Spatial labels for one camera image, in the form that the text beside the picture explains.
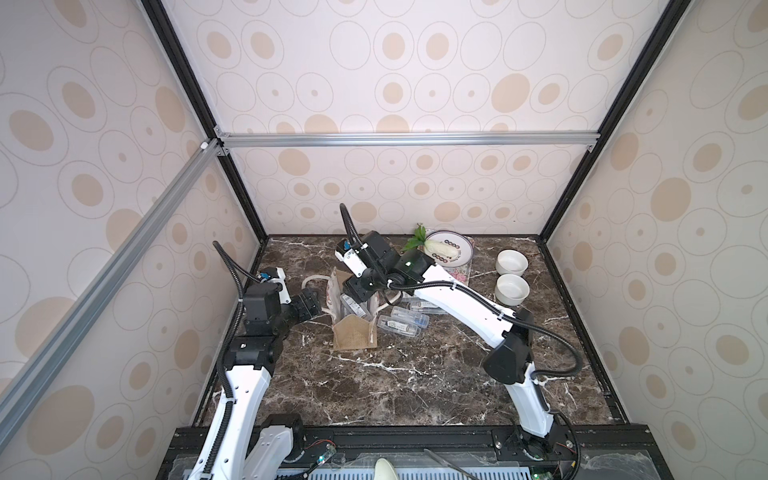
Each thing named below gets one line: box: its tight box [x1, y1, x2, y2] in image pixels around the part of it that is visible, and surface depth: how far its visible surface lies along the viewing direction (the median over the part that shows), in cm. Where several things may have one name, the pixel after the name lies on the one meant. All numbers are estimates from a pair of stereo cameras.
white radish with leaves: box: [400, 223, 461, 258], surface depth 117 cm
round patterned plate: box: [426, 230, 474, 268], surface depth 119 cm
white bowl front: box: [495, 274, 531, 306], surface depth 104 cm
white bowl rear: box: [496, 249, 529, 277], surface depth 111 cm
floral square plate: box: [437, 235, 475, 286], surface depth 111 cm
